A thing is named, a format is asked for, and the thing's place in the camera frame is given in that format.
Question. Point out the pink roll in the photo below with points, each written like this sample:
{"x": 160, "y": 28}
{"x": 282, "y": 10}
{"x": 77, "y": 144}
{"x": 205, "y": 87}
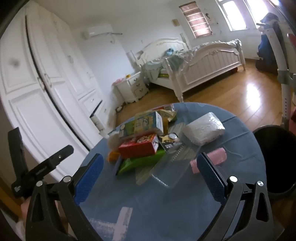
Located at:
{"x": 218, "y": 155}

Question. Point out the white cloth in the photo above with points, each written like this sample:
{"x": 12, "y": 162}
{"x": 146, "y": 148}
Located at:
{"x": 171, "y": 166}

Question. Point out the small wall plaque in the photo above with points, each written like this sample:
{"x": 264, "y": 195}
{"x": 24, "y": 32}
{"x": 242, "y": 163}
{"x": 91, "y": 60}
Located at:
{"x": 176, "y": 22}

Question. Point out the green blanket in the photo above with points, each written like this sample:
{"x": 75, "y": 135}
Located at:
{"x": 155, "y": 68}

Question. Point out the black packet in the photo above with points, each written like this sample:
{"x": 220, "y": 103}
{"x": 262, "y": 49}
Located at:
{"x": 171, "y": 146}

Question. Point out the bright window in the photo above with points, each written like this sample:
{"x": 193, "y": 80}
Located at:
{"x": 233, "y": 15}

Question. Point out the black bin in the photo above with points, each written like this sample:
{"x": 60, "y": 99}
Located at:
{"x": 277, "y": 157}

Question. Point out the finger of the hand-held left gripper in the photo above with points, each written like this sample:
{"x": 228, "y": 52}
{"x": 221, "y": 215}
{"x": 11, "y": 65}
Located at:
{"x": 17, "y": 150}
{"x": 50, "y": 162}

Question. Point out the white bed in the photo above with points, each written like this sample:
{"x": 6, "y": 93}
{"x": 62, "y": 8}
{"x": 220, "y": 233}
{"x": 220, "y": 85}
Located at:
{"x": 208, "y": 62}

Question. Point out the person's left hand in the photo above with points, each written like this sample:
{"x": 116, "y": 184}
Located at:
{"x": 24, "y": 208}

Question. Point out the white wardrobe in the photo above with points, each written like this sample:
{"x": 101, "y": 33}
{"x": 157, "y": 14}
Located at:
{"x": 46, "y": 58}

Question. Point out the green white carton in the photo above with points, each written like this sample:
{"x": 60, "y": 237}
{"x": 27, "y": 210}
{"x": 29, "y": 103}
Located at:
{"x": 141, "y": 124}

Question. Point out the beige wrapper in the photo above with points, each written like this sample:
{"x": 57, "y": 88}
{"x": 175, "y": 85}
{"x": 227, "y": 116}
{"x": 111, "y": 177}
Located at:
{"x": 170, "y": 114}

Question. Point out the pink item on nightstand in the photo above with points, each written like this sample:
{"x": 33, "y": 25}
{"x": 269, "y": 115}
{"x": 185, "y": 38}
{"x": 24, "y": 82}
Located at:
{"x": 118, "y": 81}

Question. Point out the red box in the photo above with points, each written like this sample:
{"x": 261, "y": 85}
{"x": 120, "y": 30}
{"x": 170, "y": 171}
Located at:
{"x": 136, "y": 148}

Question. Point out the green wrapper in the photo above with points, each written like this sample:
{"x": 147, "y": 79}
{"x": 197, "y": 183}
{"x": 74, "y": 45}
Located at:
{"x": 129, "y": 165}

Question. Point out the white nightstand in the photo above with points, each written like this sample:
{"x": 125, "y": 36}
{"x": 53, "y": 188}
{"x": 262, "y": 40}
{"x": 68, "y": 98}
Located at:
{"x": 133, "y": 88}

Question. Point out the white dresser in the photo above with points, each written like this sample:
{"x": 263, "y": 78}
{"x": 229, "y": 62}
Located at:
{"x": 283, "y": 74}

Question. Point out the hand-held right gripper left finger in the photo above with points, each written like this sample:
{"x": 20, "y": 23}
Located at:
{"x": 89, "y": 179}

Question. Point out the tan fuzzy ball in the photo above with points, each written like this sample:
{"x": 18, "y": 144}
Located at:
{"x": 113, "y": 141}

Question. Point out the window with blind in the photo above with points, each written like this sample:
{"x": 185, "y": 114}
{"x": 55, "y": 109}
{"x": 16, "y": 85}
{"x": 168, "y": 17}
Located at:
{"x": 196, "y": 19}

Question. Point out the yellow toy dustpan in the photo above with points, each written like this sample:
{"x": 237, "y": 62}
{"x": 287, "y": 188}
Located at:
{"x": 112, "y": 156}

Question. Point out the red white packet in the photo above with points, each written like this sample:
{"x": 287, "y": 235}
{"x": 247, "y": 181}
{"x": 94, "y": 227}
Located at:
{"x": 165, "y": 107}

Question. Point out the white bubble wrap packet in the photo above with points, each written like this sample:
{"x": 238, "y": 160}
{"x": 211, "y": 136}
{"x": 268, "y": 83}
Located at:
{"x": 203, "y": 129}

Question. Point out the blue garment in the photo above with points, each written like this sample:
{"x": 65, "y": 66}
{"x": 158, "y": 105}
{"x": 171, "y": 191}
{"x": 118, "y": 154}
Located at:
{"x": 268, "y": 46}

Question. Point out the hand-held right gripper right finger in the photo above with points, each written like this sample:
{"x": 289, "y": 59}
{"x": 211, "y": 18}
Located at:
{"x": 211, "y": 179}

